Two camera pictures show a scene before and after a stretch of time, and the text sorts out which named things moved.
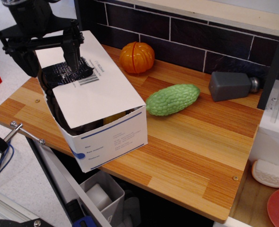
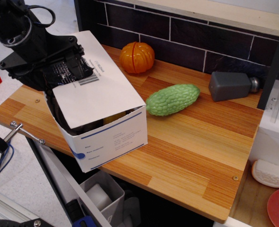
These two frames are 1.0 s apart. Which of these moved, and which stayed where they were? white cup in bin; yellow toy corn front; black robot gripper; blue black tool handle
Moved: black robot gripper
Stayed: yellow toy corn front; white cup in bin; blue black tool handle
